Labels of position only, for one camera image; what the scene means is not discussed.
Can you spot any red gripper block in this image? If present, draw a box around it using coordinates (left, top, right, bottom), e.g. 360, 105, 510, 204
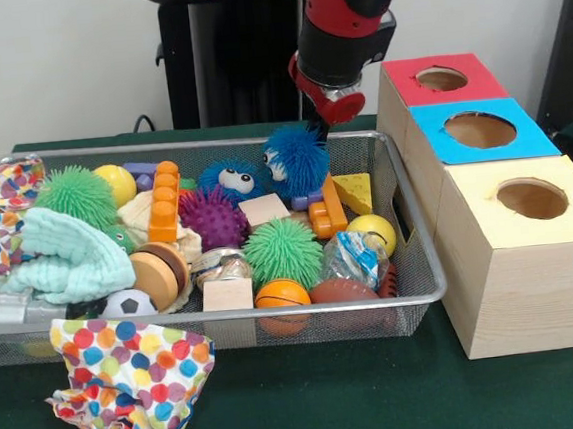
285, 46, 370, 148

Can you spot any blue spiky rubber ball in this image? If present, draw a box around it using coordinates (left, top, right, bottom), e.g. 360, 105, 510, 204
259, 122, 335, 202

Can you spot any plain wooden block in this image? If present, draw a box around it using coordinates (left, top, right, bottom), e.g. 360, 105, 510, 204
200, 277, 256, 313
237, 192, 291, 230

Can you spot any green spiky rubber ball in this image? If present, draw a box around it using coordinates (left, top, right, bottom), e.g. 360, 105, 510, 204
240, 215, 327, 292
31, 161, 121, 230

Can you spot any mint green waffle cloth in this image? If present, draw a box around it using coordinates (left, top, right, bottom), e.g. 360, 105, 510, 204
0, 198, 138, 311

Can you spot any wooden box with three holes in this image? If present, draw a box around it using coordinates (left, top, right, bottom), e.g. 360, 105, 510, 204
369, 43, 573, 366

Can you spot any blue spiky ball with eyes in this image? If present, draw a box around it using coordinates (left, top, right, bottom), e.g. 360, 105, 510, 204
196, 156, 269, 208

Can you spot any yellow ball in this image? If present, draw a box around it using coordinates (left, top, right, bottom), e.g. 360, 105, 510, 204
345, 212, 400, 262

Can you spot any purple spiky rubber ball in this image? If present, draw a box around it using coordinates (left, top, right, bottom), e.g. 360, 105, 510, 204
177, 183, 251, 255

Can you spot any small orange basketball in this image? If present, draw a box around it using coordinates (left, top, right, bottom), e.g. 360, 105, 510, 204
251, 276, 311, 310

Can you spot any orange toy brick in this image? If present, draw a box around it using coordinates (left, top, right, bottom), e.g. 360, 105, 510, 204
141, 159, 187, 246

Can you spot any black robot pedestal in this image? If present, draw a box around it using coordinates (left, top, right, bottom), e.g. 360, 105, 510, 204
139, 0, 362, 134

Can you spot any black cable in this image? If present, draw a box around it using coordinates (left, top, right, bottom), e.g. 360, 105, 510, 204
131, 114, 156, 135

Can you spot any shallow wire mesh bin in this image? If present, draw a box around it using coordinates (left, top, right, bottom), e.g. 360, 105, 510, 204
0, 116, 452, 372

